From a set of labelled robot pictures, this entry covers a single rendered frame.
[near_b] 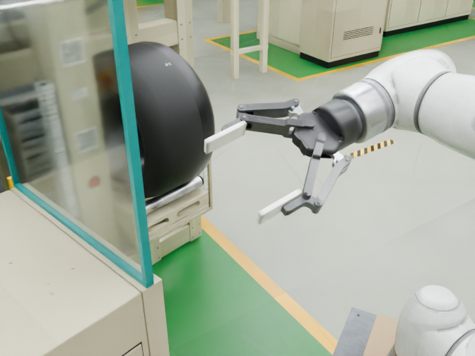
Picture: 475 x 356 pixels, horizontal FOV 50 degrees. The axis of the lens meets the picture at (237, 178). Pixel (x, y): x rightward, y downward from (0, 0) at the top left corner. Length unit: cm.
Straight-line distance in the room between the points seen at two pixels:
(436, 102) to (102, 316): 67
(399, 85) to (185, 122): 102
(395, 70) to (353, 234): 256
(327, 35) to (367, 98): 544
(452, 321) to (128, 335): 80
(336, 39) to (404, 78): 545
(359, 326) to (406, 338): 38
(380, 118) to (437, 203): 303
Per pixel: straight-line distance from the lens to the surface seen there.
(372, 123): 78
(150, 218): 192
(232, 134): 75
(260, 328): 266
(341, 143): 77
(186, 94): 174
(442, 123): 77
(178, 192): 197
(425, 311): 141
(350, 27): 636
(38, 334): 98
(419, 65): 84
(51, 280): 108
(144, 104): 167
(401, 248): 329
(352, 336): 179
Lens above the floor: 195
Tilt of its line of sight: 30 degrees down
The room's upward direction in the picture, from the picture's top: straight up
